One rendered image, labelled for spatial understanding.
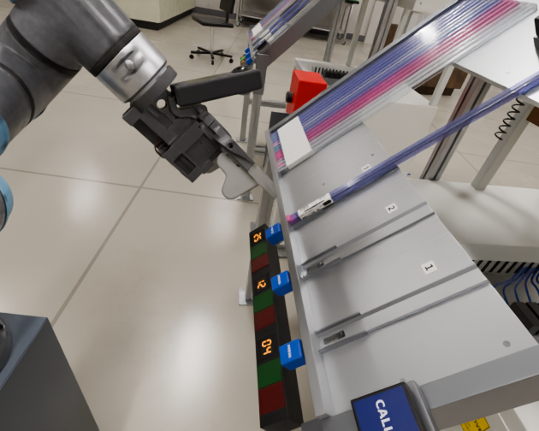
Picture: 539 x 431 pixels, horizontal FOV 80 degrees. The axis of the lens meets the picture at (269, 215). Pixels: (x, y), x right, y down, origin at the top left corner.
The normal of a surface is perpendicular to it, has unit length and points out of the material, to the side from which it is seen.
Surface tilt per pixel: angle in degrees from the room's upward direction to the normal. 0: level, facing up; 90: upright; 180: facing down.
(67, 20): 88
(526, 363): 44
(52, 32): 91
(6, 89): 59
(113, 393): 0
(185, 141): 74
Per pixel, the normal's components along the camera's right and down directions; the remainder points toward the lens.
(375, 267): -0.58, -0.61
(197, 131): 0.38, 0.38
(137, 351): 0.15, -0.78
